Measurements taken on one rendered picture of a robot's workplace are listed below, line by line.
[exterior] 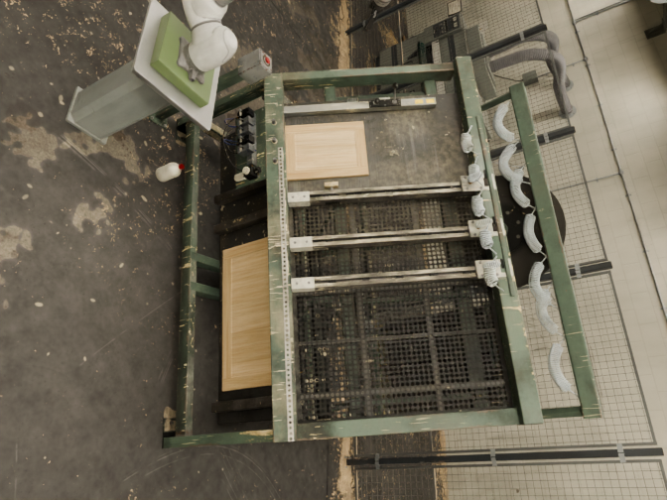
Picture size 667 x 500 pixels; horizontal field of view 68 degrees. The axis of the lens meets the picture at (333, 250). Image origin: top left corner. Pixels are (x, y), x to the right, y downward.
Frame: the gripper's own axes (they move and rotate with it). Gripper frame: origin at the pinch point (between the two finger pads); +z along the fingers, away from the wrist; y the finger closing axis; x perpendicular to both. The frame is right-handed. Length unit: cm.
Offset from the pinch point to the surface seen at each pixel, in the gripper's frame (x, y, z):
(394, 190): 42, 87, 10
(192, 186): -72, 107, 79
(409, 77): 42, 6, 36
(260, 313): -11, 176, 41
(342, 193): 14, 96, 16
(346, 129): 10, 53, 33
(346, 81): 5.1, 18.7, 45.8
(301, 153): -13, 76, 35
